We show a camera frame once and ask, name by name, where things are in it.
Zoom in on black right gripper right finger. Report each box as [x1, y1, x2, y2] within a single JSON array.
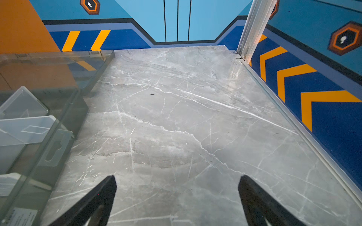
[[238, 175, 304, 226]]

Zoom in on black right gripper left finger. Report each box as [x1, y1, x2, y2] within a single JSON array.
[[50, 175, 117, 226]]

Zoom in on grey plastic organizer box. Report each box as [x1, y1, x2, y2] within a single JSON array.
[[1, 50, 115, 226]]

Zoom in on aluminium corner post right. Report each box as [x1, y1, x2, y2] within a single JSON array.
[[237, 0, 278, 63]]

